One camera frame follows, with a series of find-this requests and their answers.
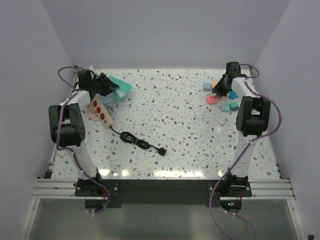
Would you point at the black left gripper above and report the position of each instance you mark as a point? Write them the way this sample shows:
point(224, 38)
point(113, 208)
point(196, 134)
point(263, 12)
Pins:
point(109, 85)

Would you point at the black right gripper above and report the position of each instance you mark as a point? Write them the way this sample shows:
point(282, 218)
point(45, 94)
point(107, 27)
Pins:
point(217, 88)

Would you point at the yellow cube plug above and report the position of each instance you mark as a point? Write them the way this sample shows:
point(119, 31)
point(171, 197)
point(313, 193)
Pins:
point(213, 84)

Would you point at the light blue cube plug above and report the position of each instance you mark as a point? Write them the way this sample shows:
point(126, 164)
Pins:
point(207, 87)

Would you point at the blue square adapter plug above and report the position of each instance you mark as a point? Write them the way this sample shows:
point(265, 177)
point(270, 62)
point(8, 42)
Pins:
point(232, 95)

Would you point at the beige power strip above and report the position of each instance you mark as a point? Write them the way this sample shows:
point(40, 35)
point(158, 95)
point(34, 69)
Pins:
point(102, 112)

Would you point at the teal triangular power socket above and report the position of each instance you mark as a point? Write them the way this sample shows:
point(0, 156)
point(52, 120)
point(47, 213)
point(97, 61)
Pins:
point(124, 87)

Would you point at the pink square adapter plug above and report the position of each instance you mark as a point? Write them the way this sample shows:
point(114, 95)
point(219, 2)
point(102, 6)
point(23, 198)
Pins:
point(212, 100)

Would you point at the teal cube plug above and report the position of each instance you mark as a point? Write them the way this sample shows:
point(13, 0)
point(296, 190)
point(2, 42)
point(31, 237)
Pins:
point(233, 106)

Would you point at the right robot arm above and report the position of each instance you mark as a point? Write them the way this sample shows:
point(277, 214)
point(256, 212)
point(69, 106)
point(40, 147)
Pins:
point(252, 121)

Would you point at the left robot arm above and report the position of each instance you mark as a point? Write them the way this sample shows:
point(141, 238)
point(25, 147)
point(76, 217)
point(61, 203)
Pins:
point(67, 128)

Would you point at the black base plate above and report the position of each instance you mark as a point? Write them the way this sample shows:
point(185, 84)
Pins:
point(118, 192)

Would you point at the aluminium frame rail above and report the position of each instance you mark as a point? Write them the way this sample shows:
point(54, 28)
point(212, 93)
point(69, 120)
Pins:
point(169, 147)

